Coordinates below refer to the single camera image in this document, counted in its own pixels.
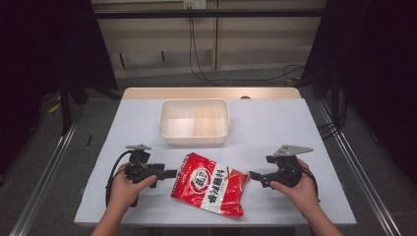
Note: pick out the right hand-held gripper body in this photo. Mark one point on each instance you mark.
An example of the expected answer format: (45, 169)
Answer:
(286, 172)

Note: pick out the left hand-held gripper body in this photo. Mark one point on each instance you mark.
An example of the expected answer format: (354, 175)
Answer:
(139, 170)

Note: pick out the red and white snack bag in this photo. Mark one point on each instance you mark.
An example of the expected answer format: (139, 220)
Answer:
(209, 185)

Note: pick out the person's left hand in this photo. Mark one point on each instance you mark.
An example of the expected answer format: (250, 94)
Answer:
(126, 191)

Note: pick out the person's right hand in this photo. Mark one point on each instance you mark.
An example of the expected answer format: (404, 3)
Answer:
(303, 193)

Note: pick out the white table cover sheet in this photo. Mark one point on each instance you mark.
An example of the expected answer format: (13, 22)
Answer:
(262, 131)

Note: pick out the white plastic bin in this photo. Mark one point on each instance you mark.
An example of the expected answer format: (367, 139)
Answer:
(195, 121)

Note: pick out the black metal stand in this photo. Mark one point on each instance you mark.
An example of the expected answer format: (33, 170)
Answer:
(67, 105)

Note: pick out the dark curtain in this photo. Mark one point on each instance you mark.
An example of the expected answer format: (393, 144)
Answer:
(39, 59)
(377, 65)

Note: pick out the black horizontal bar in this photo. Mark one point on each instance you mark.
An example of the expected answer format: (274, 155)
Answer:
(209, 13)

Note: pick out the metal floor rail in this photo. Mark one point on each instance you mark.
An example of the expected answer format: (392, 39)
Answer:
(46, 164)
(357, 164)

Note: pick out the white wall socket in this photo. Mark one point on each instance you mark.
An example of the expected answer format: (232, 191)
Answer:
(194, 4)

